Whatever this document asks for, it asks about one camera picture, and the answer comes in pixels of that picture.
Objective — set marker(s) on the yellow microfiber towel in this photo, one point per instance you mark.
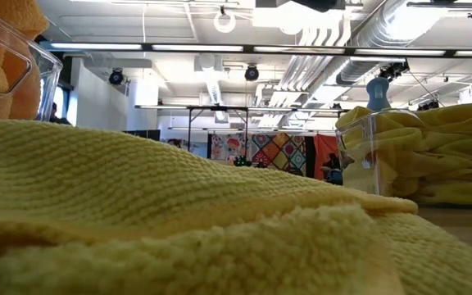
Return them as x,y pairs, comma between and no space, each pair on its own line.
445,172
457,119
137,205

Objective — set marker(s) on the orange microfiber towel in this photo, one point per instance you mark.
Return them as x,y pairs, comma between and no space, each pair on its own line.
23,82
19,16

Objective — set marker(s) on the floral patchwork quilt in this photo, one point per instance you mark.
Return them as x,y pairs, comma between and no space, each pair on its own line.
228,147

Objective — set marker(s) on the small dark green device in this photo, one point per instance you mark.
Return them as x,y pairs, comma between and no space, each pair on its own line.
242,162

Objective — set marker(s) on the geometric patchwork quilt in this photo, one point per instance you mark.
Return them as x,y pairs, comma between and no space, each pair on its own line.
279,151

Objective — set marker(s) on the person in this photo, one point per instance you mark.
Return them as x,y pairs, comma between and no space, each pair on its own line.
55,116
332,162
174,142

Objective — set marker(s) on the black ceiling speaker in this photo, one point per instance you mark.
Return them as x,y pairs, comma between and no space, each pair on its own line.
251,73
116,77

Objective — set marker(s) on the orange curtain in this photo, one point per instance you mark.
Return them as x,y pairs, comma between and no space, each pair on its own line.
322,147

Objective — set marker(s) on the clear plastic basket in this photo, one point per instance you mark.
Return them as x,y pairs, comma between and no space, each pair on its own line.
51,82
340,143

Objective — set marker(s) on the overhead light bar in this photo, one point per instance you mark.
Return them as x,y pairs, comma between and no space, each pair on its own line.
199,48

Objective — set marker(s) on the white ceiling conduit bundle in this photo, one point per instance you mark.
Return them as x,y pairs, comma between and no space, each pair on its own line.
322,37

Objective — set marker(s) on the black ceiling spotlight cluster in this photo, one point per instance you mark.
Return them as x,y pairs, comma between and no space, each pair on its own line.
393,70

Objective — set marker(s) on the black metal frame stand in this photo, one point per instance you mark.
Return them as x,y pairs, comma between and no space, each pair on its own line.
246,131

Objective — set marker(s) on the silver ventilation duct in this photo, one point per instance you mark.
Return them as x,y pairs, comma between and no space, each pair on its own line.
383,37

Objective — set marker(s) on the black ceiling track rail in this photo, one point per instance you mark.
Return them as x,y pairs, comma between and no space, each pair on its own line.
441,5

